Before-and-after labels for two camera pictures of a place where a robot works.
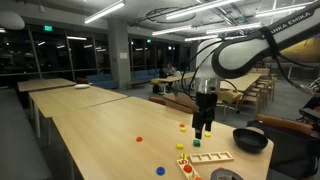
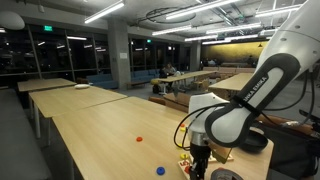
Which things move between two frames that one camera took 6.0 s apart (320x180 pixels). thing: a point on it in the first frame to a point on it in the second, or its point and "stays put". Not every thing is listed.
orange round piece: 188,168 stays put
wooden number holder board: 192,175 stays put
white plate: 82,86 stays put
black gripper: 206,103 to 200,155
